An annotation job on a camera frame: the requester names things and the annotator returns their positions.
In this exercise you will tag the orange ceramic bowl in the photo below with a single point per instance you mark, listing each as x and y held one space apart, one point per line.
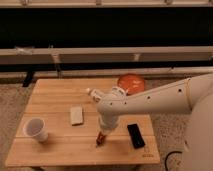
131 83

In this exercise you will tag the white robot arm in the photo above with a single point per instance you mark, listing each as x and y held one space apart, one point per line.
188 96

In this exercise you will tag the white plastic bottle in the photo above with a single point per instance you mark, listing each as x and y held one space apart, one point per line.
96 94

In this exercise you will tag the wooden table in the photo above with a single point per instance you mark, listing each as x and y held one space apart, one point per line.
67 145

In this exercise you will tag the white paper cup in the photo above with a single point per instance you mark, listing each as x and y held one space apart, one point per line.
35 129

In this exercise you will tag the dark red pepper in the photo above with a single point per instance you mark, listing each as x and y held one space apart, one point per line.
100 139

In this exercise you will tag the black rectangular phone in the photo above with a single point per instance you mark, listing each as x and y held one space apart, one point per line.
135 136

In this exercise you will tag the long beige rail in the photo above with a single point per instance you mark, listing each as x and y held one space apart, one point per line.
117 54

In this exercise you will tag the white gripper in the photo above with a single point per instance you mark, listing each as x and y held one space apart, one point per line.
108 124

